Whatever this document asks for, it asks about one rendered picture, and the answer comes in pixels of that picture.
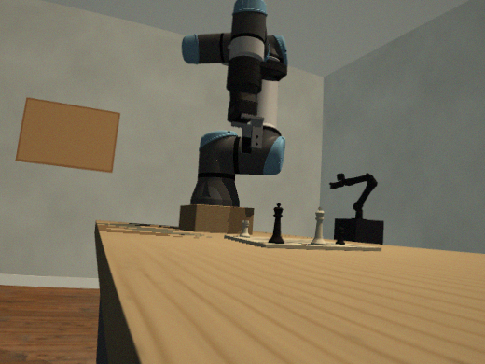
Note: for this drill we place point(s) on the white chess rook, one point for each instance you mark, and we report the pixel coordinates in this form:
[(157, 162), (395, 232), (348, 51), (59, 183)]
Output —
[(245, 224)]

